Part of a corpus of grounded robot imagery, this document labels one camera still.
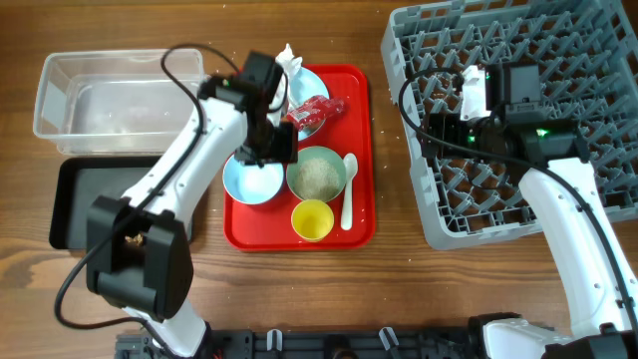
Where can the black waste tray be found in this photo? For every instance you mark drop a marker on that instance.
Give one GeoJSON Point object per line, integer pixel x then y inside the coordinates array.
{"type": "Point", "coordinates": [80, 181]}

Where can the white tissue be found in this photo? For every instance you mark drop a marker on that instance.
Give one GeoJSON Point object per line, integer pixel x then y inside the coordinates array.
{"type": "Point", "coordinates": [291, 65]}

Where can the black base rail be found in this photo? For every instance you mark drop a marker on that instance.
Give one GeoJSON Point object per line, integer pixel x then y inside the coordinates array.
{"type": "Point", "coordinates": [388, 342]}

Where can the brown food scrap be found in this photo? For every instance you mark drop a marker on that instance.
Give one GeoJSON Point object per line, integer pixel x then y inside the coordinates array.
{"type": "Point", "coordinates": [137, 240]}

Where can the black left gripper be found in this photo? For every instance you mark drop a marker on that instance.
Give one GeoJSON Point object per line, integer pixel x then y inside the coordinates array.
{"type": "Point", "coordinates": [287, 152]}

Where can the yellow cup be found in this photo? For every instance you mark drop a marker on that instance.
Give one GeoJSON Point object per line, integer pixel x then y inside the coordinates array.
{"type": "Point", "coordinates": [312, 220]}

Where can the red snack wrapper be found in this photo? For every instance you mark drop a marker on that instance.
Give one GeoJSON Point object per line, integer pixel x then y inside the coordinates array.
{"type": "Point", "coordinates": [315, 110]}

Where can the white plastic spoon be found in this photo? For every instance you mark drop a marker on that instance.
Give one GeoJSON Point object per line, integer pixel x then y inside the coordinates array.
{"type": "Point", "coordinates": [351, 168]}

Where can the green bowl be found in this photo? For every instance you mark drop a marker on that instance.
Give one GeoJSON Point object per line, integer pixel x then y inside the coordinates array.
{"type": "Point", "coordinates": [316, 152]}

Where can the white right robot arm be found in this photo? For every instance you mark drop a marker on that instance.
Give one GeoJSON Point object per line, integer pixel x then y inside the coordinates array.
{"type": "Point", "coordinates": [557, 181]}

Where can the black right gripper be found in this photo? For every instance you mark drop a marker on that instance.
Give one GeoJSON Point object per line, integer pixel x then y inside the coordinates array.
{"type": "Point", "coordinates": [431, 134]}

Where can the light blue bowl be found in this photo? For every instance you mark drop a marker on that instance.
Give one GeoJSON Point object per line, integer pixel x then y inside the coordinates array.
{"type": "Point", "coordinates": [252, 184]}

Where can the light blue plate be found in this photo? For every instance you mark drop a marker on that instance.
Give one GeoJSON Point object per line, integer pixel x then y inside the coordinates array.
{"type": "Point", "coordinates": [304, 86]}

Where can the grey dishwasher rack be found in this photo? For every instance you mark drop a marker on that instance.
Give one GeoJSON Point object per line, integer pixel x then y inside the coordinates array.
{"type": "Point", "coordinates": [586, 52]}

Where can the clear plastic bin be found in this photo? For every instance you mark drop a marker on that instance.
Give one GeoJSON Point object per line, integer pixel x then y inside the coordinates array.
{"type": "Point", "coordinates": [115, 102]}

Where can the white rice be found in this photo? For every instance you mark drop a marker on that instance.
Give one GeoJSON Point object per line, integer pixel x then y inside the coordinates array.
{"type": "Point", "coordinates": [317, 179]}

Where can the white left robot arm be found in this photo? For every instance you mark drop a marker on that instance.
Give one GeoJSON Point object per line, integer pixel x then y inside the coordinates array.
{"type": "Point", "coordinates": [138, 256]}

